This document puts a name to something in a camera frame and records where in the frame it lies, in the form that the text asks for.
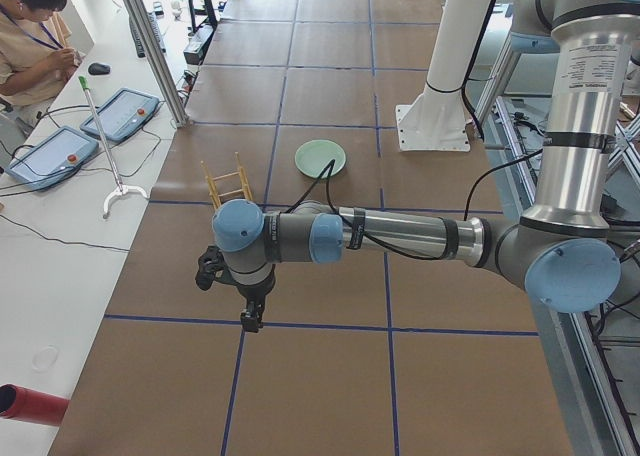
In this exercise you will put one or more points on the near teach pendant tablet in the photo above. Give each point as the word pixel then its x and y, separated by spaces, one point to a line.
pixel 57 157

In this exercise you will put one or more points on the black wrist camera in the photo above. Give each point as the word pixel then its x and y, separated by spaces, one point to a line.
pixel 212 268

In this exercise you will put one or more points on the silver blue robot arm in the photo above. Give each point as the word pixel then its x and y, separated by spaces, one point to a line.
pixel 557 252

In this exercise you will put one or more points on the blue tape vertical strip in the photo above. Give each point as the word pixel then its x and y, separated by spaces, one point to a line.
pixel 232 396

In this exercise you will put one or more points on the black computer mouse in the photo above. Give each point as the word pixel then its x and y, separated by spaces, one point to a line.
pixel 97 68

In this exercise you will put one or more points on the light green plate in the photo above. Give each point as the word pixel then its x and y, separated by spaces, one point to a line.
pixel 313 156

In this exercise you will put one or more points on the far teach pendant tablet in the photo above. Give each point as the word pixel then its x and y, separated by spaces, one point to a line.
pixel 125 112

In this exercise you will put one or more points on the wooden dish rack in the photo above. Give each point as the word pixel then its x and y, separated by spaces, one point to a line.
pixel 225 187

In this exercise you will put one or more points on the teach pendant tablet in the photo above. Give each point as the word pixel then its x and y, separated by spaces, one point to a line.
pixel 125 112
pixel 57 157

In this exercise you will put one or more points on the blue tape horizontal strip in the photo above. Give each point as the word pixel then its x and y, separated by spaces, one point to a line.
pixel 333 327

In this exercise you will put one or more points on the white reacher grabber stick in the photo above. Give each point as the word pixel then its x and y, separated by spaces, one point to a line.
pixel 121 190

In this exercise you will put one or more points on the aluminium frame post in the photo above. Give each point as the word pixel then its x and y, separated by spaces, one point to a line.
pixel 138 14

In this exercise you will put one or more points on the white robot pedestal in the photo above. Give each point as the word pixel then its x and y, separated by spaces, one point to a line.
pixel 436 120

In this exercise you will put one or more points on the aluminium side frame rail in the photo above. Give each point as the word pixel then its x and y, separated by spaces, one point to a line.
pixel 596 376

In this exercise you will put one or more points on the red cylinder tube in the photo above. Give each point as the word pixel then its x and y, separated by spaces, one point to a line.
pixel 27 405

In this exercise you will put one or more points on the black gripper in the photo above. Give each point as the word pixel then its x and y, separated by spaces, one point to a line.
pixel 253 294

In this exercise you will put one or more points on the seated person beige shirt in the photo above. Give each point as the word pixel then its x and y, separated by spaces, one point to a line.
pixel 37 59

